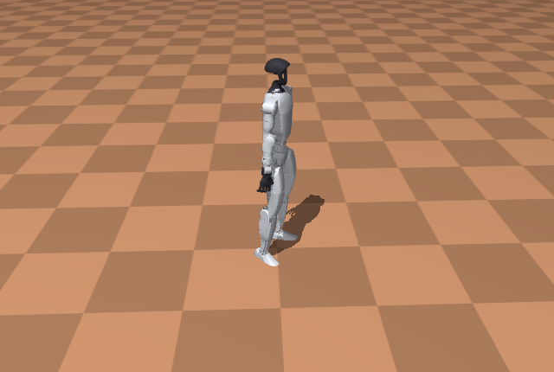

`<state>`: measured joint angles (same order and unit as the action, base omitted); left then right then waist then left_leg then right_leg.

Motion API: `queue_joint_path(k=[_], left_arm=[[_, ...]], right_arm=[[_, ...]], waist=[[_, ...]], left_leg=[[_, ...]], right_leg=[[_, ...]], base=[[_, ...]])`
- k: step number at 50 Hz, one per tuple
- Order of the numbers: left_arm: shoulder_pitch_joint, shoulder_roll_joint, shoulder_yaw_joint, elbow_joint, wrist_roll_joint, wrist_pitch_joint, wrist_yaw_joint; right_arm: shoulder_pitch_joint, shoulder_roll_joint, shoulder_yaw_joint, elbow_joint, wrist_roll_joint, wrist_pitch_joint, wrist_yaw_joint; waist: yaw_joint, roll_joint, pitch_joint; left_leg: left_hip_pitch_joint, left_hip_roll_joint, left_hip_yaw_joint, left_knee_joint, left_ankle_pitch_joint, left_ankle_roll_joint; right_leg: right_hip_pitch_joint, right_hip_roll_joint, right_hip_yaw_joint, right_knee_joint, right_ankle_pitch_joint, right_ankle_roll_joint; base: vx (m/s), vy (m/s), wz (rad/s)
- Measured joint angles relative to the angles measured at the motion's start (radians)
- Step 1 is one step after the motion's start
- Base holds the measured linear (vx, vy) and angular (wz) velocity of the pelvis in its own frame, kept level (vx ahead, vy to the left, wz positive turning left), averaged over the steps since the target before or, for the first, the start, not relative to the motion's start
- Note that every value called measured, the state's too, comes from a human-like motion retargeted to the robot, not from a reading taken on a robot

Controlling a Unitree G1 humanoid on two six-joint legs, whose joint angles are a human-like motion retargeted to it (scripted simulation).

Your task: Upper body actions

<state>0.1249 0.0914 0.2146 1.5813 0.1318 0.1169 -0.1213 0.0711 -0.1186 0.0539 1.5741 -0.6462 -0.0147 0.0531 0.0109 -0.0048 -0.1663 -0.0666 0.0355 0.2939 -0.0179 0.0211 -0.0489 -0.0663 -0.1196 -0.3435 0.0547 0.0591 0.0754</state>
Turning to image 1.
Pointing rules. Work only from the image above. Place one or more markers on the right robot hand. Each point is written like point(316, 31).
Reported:
point(266, 181)

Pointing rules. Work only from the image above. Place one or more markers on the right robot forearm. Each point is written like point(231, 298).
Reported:
point(268, 149)

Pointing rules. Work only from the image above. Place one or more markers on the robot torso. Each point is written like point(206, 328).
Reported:
point(282, 123)

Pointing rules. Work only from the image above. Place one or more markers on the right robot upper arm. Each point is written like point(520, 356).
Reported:
point(269, 110)

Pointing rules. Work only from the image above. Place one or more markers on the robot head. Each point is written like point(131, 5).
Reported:
point(277, 66)

